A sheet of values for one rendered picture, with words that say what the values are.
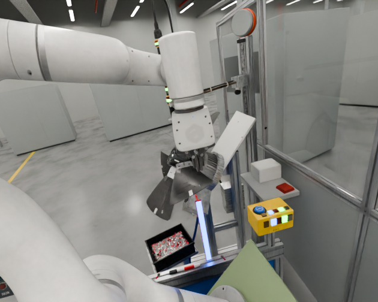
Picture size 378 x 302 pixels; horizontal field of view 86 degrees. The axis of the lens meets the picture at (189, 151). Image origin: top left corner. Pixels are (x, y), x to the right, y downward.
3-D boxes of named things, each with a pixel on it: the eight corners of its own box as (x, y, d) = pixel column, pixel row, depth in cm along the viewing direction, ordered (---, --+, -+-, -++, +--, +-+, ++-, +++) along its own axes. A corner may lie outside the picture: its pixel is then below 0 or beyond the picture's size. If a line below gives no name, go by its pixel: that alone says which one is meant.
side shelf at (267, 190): (268, 170, 160) (268, 166, 159) (299, 195, 127) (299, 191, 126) (239, 177, 157) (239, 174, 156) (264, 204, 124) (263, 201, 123)
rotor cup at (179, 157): (190, 151, 130) (173, 142, 126) (198, 153, 117) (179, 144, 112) (181, 172, 129) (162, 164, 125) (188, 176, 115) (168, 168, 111)
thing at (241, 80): (239, 86, 145) (239, 74, 142) (248, 85, 140) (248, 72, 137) (231, 89, 138) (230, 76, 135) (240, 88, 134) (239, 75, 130)
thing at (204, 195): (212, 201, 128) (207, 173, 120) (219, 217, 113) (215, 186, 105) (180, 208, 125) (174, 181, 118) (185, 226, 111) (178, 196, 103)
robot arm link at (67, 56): (55, 82, 46) (177, 89, 59) (41, 80, 33) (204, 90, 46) (50, 38, 44) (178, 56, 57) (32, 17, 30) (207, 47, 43)
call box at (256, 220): (279, 214, 96) (279, 196, 92) (293, 229, 87) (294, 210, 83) (248, 223, 94) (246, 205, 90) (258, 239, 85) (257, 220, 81)
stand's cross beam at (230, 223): (236, 222, 154) (235, 218, 152) (237, 226, 150) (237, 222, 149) (212, 228, 152) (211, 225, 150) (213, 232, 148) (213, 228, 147)
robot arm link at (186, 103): (169, 100, 45) (171, 114, 46) (207, 93, 46) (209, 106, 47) (166, 97, 52) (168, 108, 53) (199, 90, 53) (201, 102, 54)
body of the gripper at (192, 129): (168, 110, 46) (178, 154, 50) (212, 101, 47) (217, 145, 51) (166, 105, 53) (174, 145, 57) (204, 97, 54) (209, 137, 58)
